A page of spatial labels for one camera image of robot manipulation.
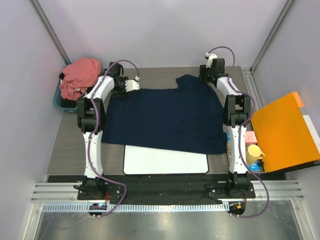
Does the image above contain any navy blue t-shirt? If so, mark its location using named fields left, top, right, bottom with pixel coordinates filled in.
left=101, top=74, right=227, bottom=155

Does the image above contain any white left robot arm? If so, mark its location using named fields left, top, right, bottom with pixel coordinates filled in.
left=74, top=60, right=129, bottom=200

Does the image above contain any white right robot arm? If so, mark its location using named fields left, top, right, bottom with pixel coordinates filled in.
left=199, top=53, right=256, bottom=199

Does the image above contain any pink crumpled t-shirt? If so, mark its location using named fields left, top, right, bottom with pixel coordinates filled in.
left=59, top=57, right=101, bottom=101

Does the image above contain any teal laundry basket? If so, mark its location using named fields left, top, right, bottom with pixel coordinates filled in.
left=52, top=65, right=104, bottom=113

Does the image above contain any pink cube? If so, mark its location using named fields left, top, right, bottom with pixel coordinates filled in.
left=245, top=131, right=258, bottom=145

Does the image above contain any yellow mug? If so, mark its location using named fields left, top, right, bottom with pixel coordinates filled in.
left=245, top=144, right=266, bottom=165

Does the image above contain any white mat with black border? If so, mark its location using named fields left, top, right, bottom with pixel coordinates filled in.
left=123, top=145, right=209, bottom=175

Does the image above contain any orange board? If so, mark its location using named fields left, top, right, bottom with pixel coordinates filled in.
left=251, top=91, right=320, bottom=173

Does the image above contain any colourful picture book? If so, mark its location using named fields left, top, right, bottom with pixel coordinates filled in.
left=224, top=131, right=263, bottom=172

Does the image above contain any grey white panel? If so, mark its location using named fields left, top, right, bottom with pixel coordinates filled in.
left=299, top=107, right=320, bottom=152

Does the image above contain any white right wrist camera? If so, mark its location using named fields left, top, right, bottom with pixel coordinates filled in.
left=204, top=52, right=218, bottom=69

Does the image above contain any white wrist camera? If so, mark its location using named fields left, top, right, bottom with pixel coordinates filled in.
left=124, top=76, right=141, bottom=93
left=204, top=52, right=218, bottom=69

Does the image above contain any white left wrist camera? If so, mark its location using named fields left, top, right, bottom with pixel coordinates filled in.
left=124, top=76, right=141, bottom=93

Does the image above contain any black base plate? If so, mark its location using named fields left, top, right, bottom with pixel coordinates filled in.
left=73, top=173, right=256, bottom=205

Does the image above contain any white slotted cable duct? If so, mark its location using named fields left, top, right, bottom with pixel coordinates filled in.
left=42, top=202, right=230, bottom=214

